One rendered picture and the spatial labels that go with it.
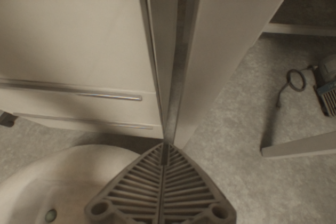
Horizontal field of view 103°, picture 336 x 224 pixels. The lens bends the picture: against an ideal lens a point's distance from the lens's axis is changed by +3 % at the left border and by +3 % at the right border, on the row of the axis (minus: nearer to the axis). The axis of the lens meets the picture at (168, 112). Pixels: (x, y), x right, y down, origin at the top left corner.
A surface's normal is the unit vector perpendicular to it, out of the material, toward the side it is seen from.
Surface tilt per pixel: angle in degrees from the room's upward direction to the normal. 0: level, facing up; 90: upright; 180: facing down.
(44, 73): 90
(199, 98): 90
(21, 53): 90
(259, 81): 0
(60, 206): 1
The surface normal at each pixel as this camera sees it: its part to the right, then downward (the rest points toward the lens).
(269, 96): 0.00, -0.39
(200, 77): -0.11, 0.92
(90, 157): 0.05, -0.84
